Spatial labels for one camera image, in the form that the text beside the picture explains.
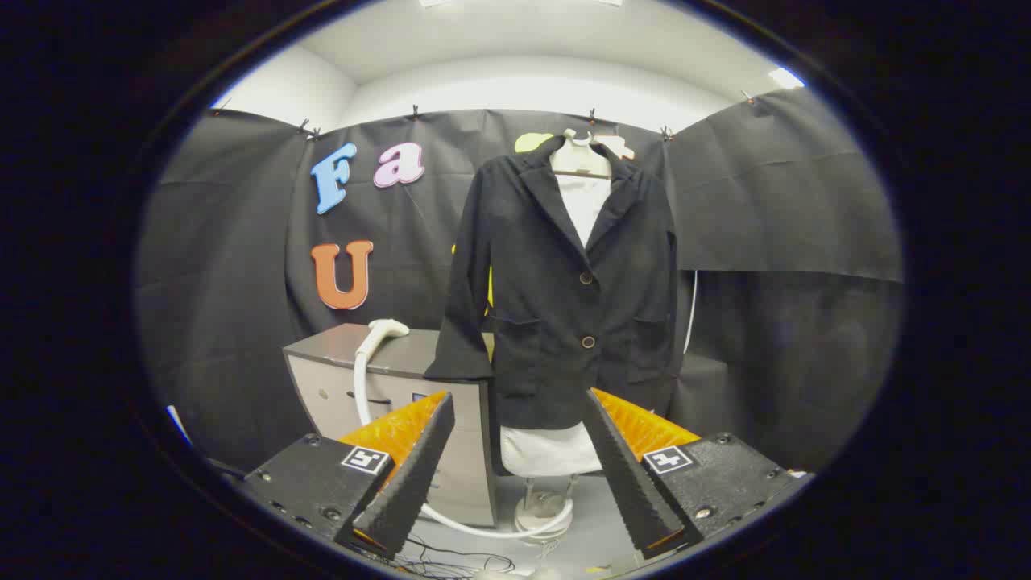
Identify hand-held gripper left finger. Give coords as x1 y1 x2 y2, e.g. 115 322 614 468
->
242 391 456 561

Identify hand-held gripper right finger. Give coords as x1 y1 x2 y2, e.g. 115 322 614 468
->
582 387 806 561

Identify white garment steamer base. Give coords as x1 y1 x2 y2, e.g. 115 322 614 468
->
514 475 574 541

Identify white garment steamer hose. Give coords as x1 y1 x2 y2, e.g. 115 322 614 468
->
354 346 574 540

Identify black button jacket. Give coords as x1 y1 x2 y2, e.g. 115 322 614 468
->
424 135 679 430

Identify grey drawer cabinet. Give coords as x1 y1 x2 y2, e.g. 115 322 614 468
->
283 324 500 528

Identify black backdrop cloth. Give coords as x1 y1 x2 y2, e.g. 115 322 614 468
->
135 87 905 476

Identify white plastic hanger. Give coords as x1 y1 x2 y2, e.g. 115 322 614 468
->
550 129 621 180

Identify thin black floor cables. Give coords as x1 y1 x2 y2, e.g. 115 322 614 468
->
387 532 516 579

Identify thin white cord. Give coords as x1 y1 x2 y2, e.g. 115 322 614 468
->
683 270 698 355

